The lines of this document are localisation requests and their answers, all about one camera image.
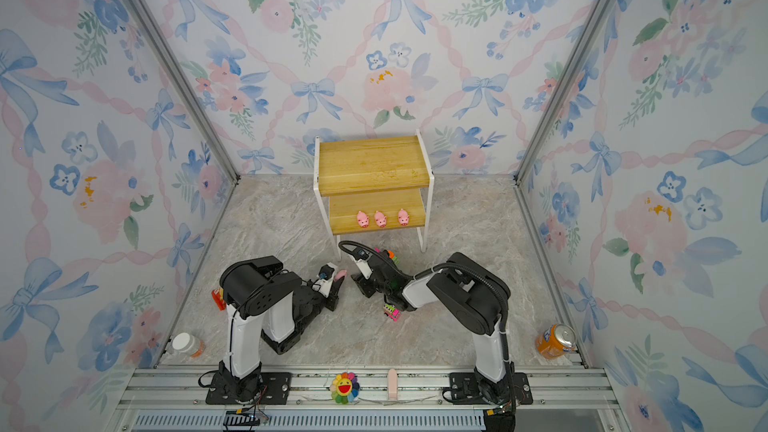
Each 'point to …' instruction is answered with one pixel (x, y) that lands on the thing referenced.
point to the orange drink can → (556, 340)
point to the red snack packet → (218, 298)
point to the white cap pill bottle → (186, 343)
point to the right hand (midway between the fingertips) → (358, 269)
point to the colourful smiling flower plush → (344, 388)
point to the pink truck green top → (392, 312)
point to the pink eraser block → (393, 385)
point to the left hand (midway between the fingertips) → (341, 275)
